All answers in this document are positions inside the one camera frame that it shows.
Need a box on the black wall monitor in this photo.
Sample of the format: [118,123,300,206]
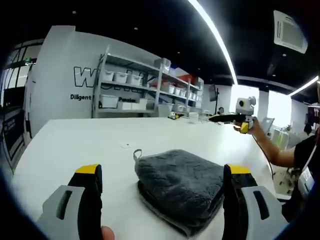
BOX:
[208,84,218,102]

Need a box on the person's left hand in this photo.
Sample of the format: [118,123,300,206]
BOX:
[100,225,116,240]

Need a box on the short ceiling light strip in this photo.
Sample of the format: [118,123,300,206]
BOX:
[289,75,320,97]

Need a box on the long ceiling light strip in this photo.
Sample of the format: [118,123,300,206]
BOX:
[187,0,239,86]

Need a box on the grey towel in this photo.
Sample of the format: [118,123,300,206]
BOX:
[132,148,226,238]

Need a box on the white device cable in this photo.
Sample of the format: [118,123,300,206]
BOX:
[301,141,320,174]

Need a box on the white chair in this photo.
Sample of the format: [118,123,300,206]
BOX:
[259,116,275,139]

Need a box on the white ceiling air conditioner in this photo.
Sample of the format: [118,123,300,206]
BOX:
[272,9,309,55]

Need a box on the person at table edge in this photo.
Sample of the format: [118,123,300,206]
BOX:
[281,134,320,224]

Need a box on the white worn chest device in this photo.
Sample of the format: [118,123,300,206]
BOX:
[296,166,315,200]

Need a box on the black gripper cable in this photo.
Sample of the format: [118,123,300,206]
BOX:
[251,134,276,182]

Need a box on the row of white storage bins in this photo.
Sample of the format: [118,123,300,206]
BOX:
[99,57,203,112]

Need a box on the grey metal shelving unit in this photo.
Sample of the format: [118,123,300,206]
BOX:
[90,44,205,120]

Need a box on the person's right hand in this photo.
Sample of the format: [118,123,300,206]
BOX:
[232,116,263,138]

